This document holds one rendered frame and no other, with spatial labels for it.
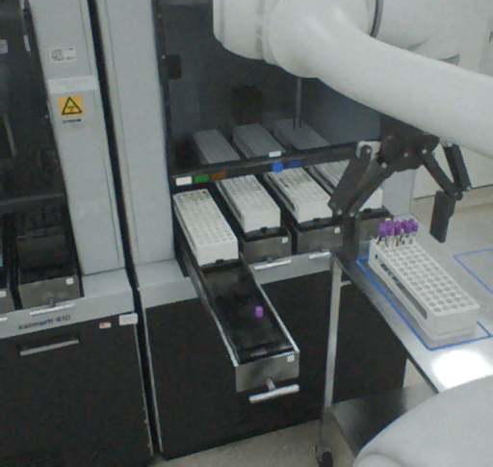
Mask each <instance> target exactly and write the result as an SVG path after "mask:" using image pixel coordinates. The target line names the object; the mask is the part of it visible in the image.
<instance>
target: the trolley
mask: <svg viewBox="0 0 493 467"><path fill-rule="evenodd" d="M416 242H417V244H418V245H419V247H420V248H421V249H422V250H423V251H424V252H426V253H427V254H428V255H429V256H430V257H431V258H432V259H433V260H434V262H435V263H436V264H437V265H438V266H439V267H441V268H442V269H443V270H444V271H445V272H446V273H447V274H448V275H449V277H450V278H451V279H452V280H454V281H455V282H456V283H457V284H458V285H459V286H460V287H461V288H462V289H463V290H464V292H465V293H467V294H468V295H469V296H470V297H471V298H472V299H473V300H474V301H475V302H476V303H477V304H478V305H479V306H480V312H479V313H478V317H477V322H476V327H475V331H474V332H470V333H466V335H461V334H460V336H455V337H451V338H446V339H442V340H436V341H432V340H430V339H429V337H428V335H427V334H426V333H425V331H424V330H422V329H421V328H420V326H419V324H418V321H417V320H416V319H415V318H414V316H413V315H412V314H411V313H409V312H408V310H407V309H406V308H405V306H404V305H403V303H402V302H401V301H400V299H399V298H398V297H396V296H395V295H394V293H393V291H392V290H391V289H390V287H389V286H388V285H387V284H386V283H385V281H384V280H383V279H381V278H380V276H379V274H378V273H376V272H375V271H374V270H373V268H372V267H371V266H370V265H369V258H370V248H371V240H369V241H362V242H359V248H358V258H357V260H356V262H351V261H350V258H349V257H348V256H347V255H346V254H345V252H344V251H343V245H340V246H334V247H330V248H329V254H330V261H329V279H328V295H327V311H326V327H325V343H324V375H323V391H322V407H321V423H320V440H319V442H318V444H316V446H315V454H316V456H317V459H318V462H319V465H320V467H333V459H332V449H333V446H332V444H330V442H329V426H330V414H331V416H332V418H334V420H335V422H336V424H337V425H338V428H339V430H340V431H341V433H342V435H343V437H344V439H345V441H346V443H348V445H349V447H350V450H351V453H352V455H353V456H354V458H355V459H356V458H357V456H358V454H359V452H361V451H362V449H363V448H364V447H365V446H367V445H368V444H369V443H370V442H371V441H372V440H373V439H374V437H375V436H377V435H378V434H379V433H381V432H382V431H383V430H384V429H386V428H387V427H388V426H390V425H392V423H393V422H394V421H396V420H397V419H398V418H400V417H401V416H402V415H403V414H406V413H407V412H409V411H410V410H412V409H414V407H415V406H417V405H418V404H421V403H422V402H425V401H426V400H428V399H430V398H432V397H435V396H437V395H438V394H440V392H442V391H444V390H446V389H448V388H452V387H454V386H457V385H458V384H461V383H465V382H468V381H471V380H474V379H479V378H482V377H486V376H489V375H493V225H492V224H490V223H489V222H488V221H474V222H469V223H463V224H457V225H451V226H448V232H447V237H446V242H445V243H439V242H438V241H436V240H435V239H434V238H433V237H432V236H431V235H430V234H429V229H428V231H421V232H417V236H416ZM342 271H343V273H344V274H345V275H346V277H347V279H348V280H349V282H350V283H352V285H353V286H354V287H355V289H356V290H357V291H358V294H359V295H360V296H361V297H362V298H363V299H364V301H365V302H366V303H368V305H369V306H370V307H371V310H372V311H373V312H374V314H375V315H376V317H377V318H378V319H379V321H380V322H381V323H382V324H383V326H384V327H385V328H386V330H387V331H388V332H389V334H390V335H391V336H392V339H393V340H394V341H396V343H397V344H398V345H399V347H400V348H401V349H402V351H403V353H404V355H405V356H406V357H407V359H409V360H410V362H411V363H412V364H413V367H414V368H415V369H416V371H417V372H418V373H419V375H420V376H422V377H423V379H424V380H425V382H424V383H419V384H415V385H411V386H405V387H402V388H398V389H394V390H389V391H384V392H380V393H375V394H372V395H368V396H364V397H358V399H354V400H350V401H345V402H337V403H333V404H331V400H332V385H333V372H335V364H334V358H336V345H337V330H338V317H339V303H340V290H341V276H342Z"/></svg>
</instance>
